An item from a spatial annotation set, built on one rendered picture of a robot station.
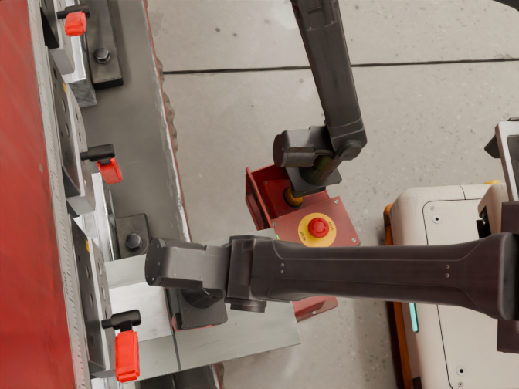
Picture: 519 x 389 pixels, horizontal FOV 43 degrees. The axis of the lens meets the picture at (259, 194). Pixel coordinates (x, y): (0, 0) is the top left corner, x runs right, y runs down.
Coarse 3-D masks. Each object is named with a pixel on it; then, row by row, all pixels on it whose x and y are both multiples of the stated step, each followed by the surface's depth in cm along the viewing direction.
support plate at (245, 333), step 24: (216, 240) 101; (120, 264) 100; (240, 312) 98; (288, 312) 98; (168, 336) 96; (192, 336) 96; (216, 336) 96; (240, 336) 97; (264, 336) 97; (288, 336) 97; (144, 360) 95; (168, 360) 95; (192, 360) 95; (216, 360) 95
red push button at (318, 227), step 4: (312, 220) 123; (316, 220) 123; (320, 220) 123; (324, 220) 123; (308, 224) 123; (312, 224) 123; (316, 224) 123; (320, 224) 123; (324, 224) 123; (308, 228) 123; (312, 228) 123; (316, 228) 123; (320, 228) 123; (324, 228) 123; (328, 228) 123; (312, 232) 123; (316, 232) 122; (320, 232) 122; (324, 232) 123; (316, 236) 122; (320, 236) 122
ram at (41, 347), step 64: (0, 0) 56; (0, 64) 51; (0, 128) 47; (0, 192) 44; (64, 192) 67; (0, 256) 41; (0, 320) 39; (64, 320) 56; (0, 384) 37; (64, 384) 51
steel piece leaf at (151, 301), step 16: (128, 288) 98; (144, 288) 98; (160, 288) 98; (112, 304) 97; (128, 304) 97; (144, 304) 98; (160, 304) 98; (144, 320) 97; (160, 320) 97; (144, 336) 96; (160, 336) 96
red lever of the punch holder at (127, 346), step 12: (120, 312) 72; (132, 312) 71; (108, 324) 71; (120, 324) 70; (132, 324) 71; (120, 336) 68; (132, 336) 68; (120, 348) 66; (132, 348) 66; (120, 360) 65; (132, 360) 65; (120, 372) 64; (132, 372) 64
